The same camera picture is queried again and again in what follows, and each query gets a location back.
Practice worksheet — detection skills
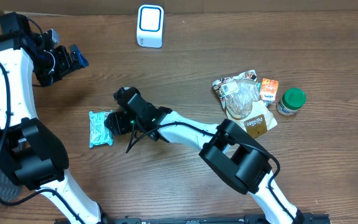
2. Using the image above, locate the green lid jar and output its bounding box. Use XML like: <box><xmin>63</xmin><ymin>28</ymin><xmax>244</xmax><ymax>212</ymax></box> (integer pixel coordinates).
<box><xmin>276</xmin><ymin>88</ymin><xmax>306</xmax><ymax>116</ymax></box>

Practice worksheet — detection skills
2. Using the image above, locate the orange small packet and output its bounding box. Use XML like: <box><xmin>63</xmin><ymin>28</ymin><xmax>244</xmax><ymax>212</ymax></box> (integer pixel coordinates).
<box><xmin>259</xmin><ymin>78</ymin><xmax>279</xmax><ymax>103</ymax></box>

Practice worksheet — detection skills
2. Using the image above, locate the teal wipes packet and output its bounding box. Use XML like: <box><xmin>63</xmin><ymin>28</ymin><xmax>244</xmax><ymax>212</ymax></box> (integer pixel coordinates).
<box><xmin>89</xmin><ymin>111</ymin><xmax>113</xmax><ymax>148</ymax></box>

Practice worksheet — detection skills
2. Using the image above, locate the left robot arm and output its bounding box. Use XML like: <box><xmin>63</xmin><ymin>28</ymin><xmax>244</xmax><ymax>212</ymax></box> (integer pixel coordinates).
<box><xmin>0</xmin><ymin>12</ymin><xmax>108</xmax><ymax>223</ymax></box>

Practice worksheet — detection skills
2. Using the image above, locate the beige snack bag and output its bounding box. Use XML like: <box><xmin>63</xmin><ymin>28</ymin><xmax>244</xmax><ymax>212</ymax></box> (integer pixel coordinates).
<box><xmin>212</xmin><ymin>70</ymin><xmax>277</xmax><ymax>138</ymax></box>

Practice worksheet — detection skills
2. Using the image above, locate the white barcode scanner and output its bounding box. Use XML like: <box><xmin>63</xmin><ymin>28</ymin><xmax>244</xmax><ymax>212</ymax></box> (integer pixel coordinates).
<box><xmin>136</xmin><ymin>4</ymin><xmax>164</xmax><ymax>49</ymax></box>

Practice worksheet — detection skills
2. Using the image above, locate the cardboard backboard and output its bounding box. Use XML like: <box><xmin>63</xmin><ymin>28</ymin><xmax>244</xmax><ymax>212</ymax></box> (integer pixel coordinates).
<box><xmin>0</xmin><ymin>0</ymin><xmax>358</xmax><ymax>16</ymax></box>

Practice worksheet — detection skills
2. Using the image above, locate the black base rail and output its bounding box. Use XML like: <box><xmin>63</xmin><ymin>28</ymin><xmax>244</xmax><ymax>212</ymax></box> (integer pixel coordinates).
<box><xmin>54</xmin><ymin>213</ymin><xmax>332</xmax><ymax>224</ymax></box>

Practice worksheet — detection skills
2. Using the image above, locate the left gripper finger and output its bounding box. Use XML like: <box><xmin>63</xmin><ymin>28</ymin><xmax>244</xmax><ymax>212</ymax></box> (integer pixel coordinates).
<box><xmin>54</xmin><ymin>45</ymin><xmax>71</xmax><ymax>75</ymax></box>
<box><xmin>69</xmin><ymin>44</ymin><xmax>89</xmax><ymax>69</ymax></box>

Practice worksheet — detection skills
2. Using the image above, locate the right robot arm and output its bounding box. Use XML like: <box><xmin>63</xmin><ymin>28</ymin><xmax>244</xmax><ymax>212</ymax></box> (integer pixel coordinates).
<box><xmin>104</xmin><ymin>87</ymin><xmax>305</xmax><ymax>223</ymax></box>

